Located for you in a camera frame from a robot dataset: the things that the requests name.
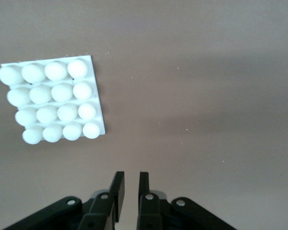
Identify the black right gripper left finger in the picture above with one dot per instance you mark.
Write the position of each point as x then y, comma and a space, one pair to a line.
103, 210

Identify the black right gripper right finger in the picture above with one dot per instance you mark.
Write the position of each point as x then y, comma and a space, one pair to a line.
148, 213

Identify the white studded base plate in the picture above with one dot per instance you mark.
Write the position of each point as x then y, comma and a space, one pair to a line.
52, 100

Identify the brown table cover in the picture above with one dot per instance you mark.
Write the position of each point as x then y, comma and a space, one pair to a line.
194, 83

